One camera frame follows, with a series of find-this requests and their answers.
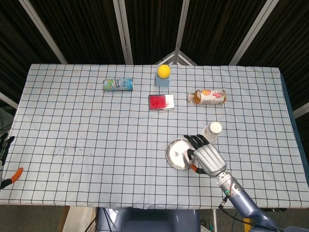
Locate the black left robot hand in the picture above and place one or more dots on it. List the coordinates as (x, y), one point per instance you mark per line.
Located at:
(6, 145)

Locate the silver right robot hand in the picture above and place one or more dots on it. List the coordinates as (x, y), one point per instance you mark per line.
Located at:
(208, 159)

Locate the white paper cup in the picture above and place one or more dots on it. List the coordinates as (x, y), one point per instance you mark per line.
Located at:
(213, 130)

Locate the round metal plate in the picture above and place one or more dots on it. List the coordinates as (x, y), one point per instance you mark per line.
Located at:
(176, 152)

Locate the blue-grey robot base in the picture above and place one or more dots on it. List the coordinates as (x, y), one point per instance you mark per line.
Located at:
(144, 220)

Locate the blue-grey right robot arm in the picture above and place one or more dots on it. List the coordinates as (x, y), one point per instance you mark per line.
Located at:
(243, 200)

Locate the tea bottle with label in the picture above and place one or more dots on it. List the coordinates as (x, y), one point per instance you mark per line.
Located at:
(210, 97)

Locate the red ink pad tin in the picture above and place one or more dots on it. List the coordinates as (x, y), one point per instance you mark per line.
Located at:
(161, 102)

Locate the checkered light blue tablecloth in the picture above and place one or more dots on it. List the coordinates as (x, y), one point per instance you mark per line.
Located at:
(96, 145)

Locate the light blue block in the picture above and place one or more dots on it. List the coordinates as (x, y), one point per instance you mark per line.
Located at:
(162, 81)

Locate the yellow ball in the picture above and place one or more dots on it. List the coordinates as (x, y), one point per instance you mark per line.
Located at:
(163, 71)

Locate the blue-green drink can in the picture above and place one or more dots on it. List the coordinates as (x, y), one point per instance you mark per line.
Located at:
(118, 85)

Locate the black curtain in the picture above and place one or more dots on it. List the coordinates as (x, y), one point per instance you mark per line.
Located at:
(84, 24)

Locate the white triangular frame foot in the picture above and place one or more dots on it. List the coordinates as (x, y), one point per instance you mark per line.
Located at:
(177, 58)

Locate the white frame post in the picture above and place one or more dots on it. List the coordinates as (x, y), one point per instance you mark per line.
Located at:
(123, 31)
(253, 31)
(43, 31)
(181, 29)

